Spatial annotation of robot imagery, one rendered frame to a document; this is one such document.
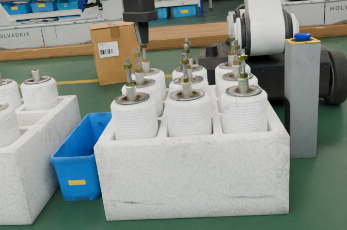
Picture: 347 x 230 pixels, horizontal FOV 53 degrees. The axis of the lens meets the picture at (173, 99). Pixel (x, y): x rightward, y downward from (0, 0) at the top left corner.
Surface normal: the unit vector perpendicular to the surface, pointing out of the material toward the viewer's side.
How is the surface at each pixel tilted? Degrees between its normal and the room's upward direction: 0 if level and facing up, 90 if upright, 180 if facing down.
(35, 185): 90
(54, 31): 90
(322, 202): 0
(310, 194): 0
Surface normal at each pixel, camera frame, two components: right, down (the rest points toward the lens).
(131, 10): -0.79, 0.26
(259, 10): -0.13, -0.42
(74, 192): -0.07, 0.35
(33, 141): 0.99, -0.07
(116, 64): 0.26, 0.26
